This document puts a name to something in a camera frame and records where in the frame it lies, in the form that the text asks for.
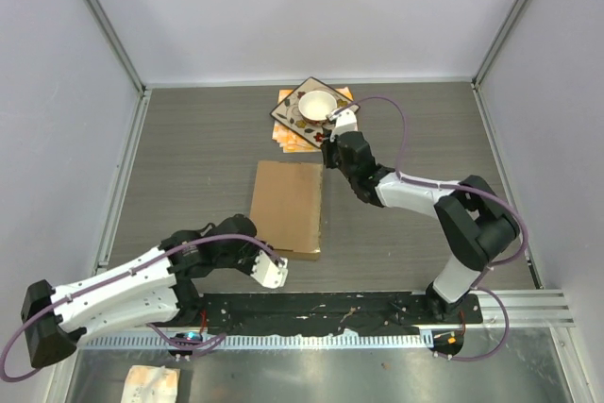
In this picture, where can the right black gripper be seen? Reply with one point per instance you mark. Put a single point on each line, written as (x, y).
(327, 147)

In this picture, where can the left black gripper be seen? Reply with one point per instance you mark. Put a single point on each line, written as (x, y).
(248, 269)

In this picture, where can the brown cardboard express box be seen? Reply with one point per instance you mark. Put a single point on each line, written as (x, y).
(286, 207)

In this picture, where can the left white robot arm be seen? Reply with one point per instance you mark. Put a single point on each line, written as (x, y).
(155, 288)

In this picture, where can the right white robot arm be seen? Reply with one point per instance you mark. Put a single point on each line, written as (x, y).
(477, 225)

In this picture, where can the orange checkered folded cloth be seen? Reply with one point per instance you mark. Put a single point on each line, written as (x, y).
(289, 141)

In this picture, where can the white ceramic bowl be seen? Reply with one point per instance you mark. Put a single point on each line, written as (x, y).
(315, 107)

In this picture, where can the square floral ceramic plate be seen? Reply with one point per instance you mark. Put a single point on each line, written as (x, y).
(287, 113)

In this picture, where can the white orange paper packet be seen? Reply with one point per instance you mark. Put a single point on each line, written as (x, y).
(150, 384)

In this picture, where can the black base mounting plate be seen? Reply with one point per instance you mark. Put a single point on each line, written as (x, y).
(323, 314)

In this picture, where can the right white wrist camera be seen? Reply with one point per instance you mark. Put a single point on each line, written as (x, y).
(343, 121)

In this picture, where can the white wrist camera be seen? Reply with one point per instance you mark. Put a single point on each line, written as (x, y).
(343, 121)
(269, 273)

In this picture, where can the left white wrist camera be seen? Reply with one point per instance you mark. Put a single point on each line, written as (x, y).
(269, 273)

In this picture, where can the white slotted cable duct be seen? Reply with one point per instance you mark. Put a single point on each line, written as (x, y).
(148, 340)

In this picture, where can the aluminium frame rail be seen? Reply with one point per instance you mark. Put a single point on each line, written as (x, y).
(526, 308)

